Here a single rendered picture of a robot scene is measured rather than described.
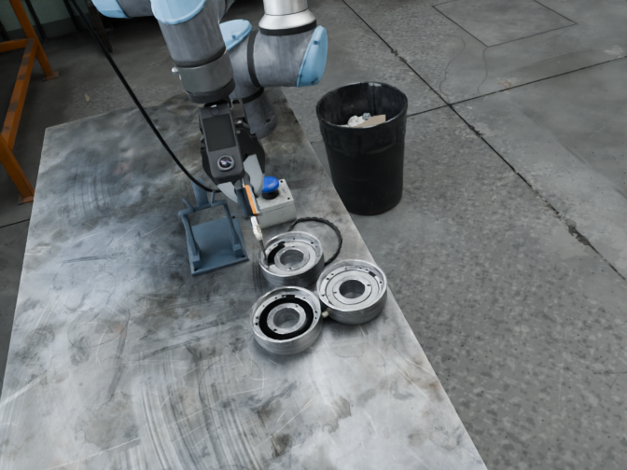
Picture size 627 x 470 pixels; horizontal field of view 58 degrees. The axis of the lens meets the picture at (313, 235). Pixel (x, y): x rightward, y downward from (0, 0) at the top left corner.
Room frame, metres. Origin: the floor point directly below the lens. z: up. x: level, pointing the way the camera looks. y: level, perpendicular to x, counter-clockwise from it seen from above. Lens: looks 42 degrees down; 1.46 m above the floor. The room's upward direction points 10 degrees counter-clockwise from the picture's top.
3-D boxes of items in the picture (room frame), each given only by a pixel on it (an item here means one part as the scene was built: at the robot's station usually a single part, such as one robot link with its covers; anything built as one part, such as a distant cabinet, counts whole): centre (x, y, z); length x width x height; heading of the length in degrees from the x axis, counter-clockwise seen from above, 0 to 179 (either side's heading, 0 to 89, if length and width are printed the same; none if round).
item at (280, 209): (0.83, 0.06, 0.82); 0.08 x 0.07 x 0.05; 9
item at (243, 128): (0.77, 0.11, 1.05); 0.09 x 0.08 x 0.12; 4
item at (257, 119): (1.17, 0.11, 0.85); 0.15 x 0.15 x 0.10
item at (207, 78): (0.76, 0.11, 1.13); 0.08 x 0.08 x 0.05
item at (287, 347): (0.54, 0.06, 0.82); 0.10 x 0.10 x 0.04
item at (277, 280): (0.67, 0.04, 0.82); 0.10 x 0.10 x 0.04
